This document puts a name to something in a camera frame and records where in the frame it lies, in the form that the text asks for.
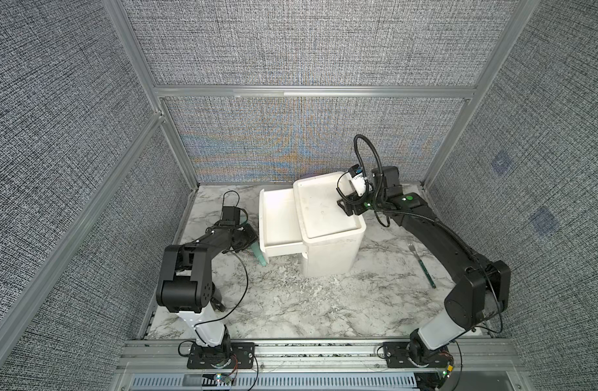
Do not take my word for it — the teal toy microphone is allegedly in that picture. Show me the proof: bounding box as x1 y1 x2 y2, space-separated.
249 243 267 267

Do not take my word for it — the white pull-out drawer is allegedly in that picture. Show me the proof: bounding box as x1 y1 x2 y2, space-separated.
258 188 306 263

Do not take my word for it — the white plastic drawer cabinet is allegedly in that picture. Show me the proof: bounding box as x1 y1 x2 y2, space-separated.
293 172 367 278

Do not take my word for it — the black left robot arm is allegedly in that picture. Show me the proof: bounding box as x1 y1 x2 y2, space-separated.
156 206 258 369

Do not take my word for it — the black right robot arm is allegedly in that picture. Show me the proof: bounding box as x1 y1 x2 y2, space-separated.
336 165 511 368

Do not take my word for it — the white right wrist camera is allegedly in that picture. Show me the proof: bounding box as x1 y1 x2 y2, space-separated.
348 164 367 196

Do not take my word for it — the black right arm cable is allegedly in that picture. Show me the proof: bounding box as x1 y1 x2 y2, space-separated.
335 134 393 228

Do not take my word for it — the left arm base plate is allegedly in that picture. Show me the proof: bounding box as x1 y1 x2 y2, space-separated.
187 342 256 370

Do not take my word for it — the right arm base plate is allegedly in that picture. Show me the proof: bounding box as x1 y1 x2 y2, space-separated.
382 341 454 369

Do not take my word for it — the aluminium mounting rail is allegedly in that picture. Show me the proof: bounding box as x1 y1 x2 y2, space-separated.
115 337 525 374

